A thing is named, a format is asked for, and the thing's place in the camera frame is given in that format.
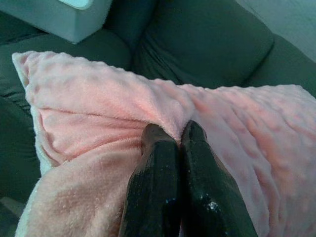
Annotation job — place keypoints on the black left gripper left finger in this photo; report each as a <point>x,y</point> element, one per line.
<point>155,187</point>

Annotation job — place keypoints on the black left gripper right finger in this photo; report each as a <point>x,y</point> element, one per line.
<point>209,192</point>

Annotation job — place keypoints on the pink dotted pillow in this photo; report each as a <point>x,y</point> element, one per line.
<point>98,103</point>

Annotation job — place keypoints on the grey-green leather sofa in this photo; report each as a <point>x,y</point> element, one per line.
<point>209,44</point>

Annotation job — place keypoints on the pale grey box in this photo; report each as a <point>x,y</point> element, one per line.
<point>61,17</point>

